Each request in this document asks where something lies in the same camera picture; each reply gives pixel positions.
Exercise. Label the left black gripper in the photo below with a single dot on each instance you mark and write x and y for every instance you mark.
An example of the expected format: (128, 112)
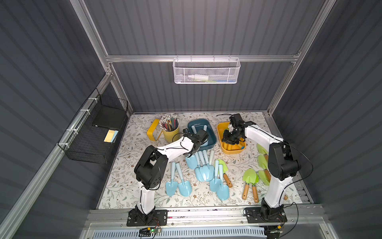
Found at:
(201, 136)

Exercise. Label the white wire wall basket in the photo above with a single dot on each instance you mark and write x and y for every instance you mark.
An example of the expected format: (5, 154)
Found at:
(219, 70)

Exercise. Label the black wire side basket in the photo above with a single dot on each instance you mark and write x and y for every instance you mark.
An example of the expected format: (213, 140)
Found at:
(86, 142)

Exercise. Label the black notebook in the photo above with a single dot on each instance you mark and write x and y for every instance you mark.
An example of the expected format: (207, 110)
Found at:
(111, 118)

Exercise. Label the colored pencils bunch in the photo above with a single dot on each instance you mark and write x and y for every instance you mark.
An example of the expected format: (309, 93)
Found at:
(169, 122)

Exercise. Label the green shovel wooden handle right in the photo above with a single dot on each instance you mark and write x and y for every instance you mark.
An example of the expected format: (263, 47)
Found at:
(254, 189)

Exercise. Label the blue shovel mid right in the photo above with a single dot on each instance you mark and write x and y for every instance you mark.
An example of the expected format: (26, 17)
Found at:
(216, 182)

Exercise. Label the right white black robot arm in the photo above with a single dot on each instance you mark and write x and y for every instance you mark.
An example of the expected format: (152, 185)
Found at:
(281, 164)

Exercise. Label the yellow storage box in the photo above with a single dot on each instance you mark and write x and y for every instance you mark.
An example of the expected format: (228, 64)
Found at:
(221, 127)

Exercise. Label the teal storage box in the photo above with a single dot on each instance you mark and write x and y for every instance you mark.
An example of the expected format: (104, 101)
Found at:
(199, 124)

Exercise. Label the blue shovel cluster back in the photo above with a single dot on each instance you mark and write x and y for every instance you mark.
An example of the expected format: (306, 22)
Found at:
(206, 170)

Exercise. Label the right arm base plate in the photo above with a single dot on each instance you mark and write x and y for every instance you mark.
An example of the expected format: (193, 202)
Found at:
(265, 215)

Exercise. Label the yellow sticky notes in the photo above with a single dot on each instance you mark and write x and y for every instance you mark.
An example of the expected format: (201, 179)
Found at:
(110, 136)

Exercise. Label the floral table mat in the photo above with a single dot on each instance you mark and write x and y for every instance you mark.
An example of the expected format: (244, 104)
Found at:
(122, 191)

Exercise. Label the white perforated front panel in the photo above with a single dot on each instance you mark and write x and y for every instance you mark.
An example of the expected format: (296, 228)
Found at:
(234, 232)

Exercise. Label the blue shovel cluster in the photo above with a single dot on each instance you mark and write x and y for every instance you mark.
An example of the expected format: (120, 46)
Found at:
(206, 170)
(193, 161)

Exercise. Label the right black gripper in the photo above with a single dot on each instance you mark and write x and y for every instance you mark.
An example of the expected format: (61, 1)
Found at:
(230, 137)

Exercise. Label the green shovel far right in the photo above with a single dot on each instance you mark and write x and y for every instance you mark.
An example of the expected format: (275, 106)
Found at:
(262, 150)

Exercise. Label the green shovel brown handle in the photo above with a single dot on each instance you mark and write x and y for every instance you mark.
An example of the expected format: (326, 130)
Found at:
(225, 169)

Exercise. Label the white bottle in basket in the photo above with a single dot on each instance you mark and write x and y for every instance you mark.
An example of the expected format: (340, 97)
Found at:
(198, 77)

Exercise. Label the green shovel wooden handle pair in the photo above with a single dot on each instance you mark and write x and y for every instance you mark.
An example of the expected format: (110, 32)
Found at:
(248, 176)

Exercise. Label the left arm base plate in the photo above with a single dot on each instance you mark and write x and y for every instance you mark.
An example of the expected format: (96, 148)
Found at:
(137, 219)

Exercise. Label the yellow pencil cup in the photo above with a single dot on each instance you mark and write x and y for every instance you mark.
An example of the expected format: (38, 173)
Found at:
(172, 136)

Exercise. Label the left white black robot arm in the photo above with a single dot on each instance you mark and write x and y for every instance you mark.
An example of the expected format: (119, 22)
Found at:
(151, 166)

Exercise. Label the blue shovel cluster middle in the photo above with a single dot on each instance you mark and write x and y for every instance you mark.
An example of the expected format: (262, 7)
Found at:
(193, 161)

